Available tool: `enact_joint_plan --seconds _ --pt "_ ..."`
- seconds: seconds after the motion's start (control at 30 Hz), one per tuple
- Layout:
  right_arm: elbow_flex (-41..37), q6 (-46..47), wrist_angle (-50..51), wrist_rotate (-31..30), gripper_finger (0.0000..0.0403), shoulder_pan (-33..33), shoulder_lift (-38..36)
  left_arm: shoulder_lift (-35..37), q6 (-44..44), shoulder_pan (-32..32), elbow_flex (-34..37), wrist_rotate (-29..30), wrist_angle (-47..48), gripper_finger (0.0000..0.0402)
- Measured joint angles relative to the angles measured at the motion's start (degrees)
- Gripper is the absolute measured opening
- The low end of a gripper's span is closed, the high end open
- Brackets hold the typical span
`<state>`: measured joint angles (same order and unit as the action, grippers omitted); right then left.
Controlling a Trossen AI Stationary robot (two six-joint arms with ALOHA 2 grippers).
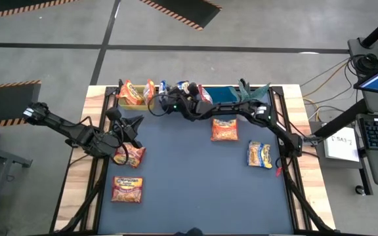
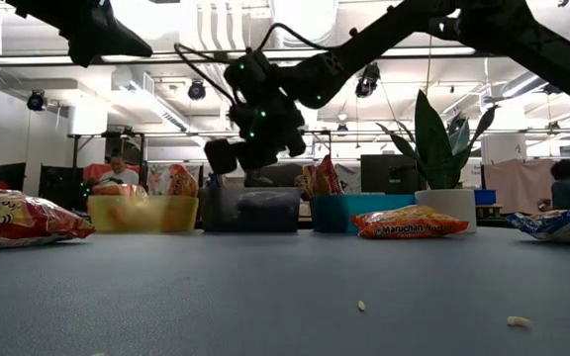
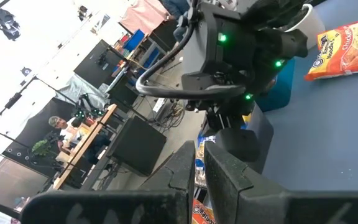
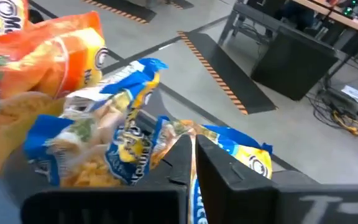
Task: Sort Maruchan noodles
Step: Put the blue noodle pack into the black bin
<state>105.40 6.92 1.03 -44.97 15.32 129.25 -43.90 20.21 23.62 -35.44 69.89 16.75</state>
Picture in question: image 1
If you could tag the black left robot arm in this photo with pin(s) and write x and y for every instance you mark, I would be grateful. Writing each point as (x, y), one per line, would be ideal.
(64, 128)

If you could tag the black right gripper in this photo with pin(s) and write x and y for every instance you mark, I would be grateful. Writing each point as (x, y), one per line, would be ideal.
(185, 106)

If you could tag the blue plastic bin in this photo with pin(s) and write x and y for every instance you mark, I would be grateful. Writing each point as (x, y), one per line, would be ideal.
(222, 94)

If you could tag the black aluminium table frame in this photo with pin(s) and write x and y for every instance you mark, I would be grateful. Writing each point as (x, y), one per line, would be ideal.
(276, 90)

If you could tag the grey computer case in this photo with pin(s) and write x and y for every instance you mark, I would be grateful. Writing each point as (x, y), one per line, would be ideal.
(354, 49)

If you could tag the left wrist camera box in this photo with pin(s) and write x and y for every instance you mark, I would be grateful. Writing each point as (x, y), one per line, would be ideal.
(113, 113)

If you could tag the black caster wheel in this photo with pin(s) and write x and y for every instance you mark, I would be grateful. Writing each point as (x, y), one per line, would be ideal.
(359, 189)

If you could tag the blue Maruchan noodle packet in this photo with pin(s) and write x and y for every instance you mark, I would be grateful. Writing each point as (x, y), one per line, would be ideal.
(259, 154)
(162, 89)
(183, 86)

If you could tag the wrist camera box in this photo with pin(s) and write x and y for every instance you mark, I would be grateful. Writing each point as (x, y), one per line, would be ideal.
(113, 113)
(192, 88)

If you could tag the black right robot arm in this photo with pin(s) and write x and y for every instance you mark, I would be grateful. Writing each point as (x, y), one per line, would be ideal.
(228, 107)

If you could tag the person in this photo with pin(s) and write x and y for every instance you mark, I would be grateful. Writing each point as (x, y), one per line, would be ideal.
(189, 233)

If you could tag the yellow plastic bin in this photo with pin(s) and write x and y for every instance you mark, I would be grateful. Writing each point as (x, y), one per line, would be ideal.
(133, 107)

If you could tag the grey plastic bin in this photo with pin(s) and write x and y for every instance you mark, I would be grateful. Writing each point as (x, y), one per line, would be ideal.
(162, 105)

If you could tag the orange Maruchan noodle packet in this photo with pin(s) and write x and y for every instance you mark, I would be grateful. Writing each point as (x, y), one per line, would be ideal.
(224, 129)
(129, 93)
(149, 91)

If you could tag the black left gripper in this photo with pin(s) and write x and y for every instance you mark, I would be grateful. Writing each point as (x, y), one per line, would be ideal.
(121, 137)

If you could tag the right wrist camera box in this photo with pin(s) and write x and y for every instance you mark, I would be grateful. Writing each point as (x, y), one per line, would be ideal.
(192, 88)

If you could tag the black hazard-striped floor mat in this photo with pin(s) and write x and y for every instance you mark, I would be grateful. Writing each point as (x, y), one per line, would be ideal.
(5, 101)
(12, 6)
(182, 10)

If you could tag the red Maruchan noodle packet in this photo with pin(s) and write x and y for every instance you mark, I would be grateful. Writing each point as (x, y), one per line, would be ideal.
(134, 156)
(204, 94)
(127, 189)

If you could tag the green snake plant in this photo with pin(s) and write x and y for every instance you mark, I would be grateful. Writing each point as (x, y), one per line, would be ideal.
(251, 93)

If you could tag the white paper sign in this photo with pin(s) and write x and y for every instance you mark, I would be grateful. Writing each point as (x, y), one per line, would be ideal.
(341, 147)

